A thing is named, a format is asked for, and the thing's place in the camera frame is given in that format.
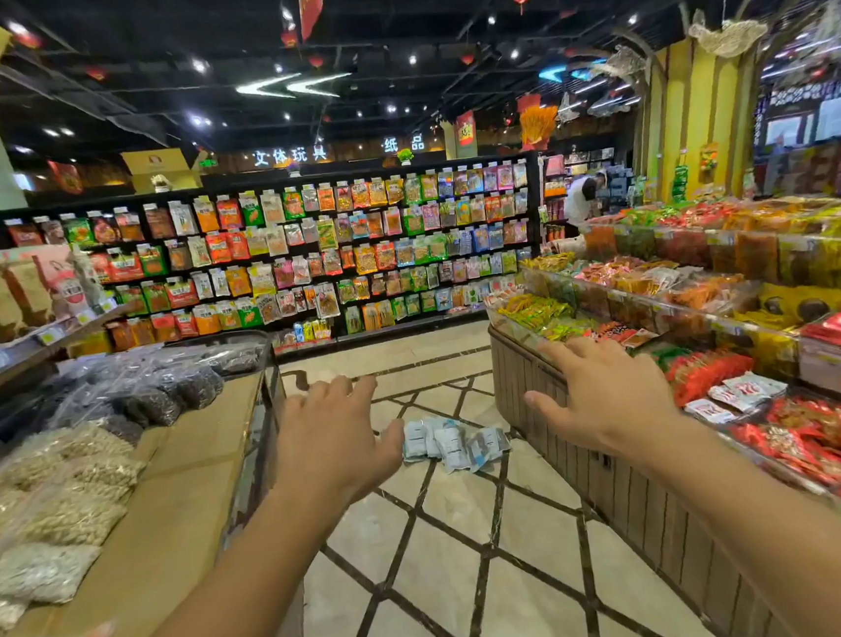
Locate wooden glass-edged display counter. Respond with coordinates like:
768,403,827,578
0,327,312,637

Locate red and yellow poster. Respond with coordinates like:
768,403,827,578
452,110,480,161

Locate pile of yellow stick snacks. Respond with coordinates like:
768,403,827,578
517,249,582,276

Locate pile of scourer packets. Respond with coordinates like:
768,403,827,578
399,409,514,479

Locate yellow striped pillar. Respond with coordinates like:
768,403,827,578
630,30,759,207

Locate pile of pale seed bags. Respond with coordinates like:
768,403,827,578
0,417,162,632

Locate black hanging snack rack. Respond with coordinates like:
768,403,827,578
0,150,564,390

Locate pile of orange-red snack packets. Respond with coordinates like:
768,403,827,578
659,344,759,409

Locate pile of bright red snack packets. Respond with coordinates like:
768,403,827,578
724,392,841,552

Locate person's left forearm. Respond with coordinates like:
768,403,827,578
67,477,363,637

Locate wooden acrylic-bin snack stand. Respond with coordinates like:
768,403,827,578
476,188,841,637

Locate person's right hand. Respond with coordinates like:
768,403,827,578
517,325,685,468

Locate person's left hand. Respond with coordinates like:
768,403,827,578
267,369,413,519

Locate pile of dark seed bags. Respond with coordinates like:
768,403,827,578
35,334,276,441

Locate white hanging fish decoration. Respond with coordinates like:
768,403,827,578
590,43,650,86
685,2,772,63

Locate pile of green snack packets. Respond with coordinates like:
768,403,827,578
537,311,603,345

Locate grey tiered display shelf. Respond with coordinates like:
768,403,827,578
0,301,145,415

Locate rows of hanging snack pouches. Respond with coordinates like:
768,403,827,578
2,159,544,369

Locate pile of white snack packets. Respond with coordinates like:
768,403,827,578
682,367,793,429

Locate yellow sign box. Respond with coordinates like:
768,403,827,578
120,144,203,198

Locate pile of yellow-green snack packets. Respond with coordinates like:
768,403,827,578
496,287,579,336

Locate person's right forearm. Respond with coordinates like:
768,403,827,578
608,399,841,637

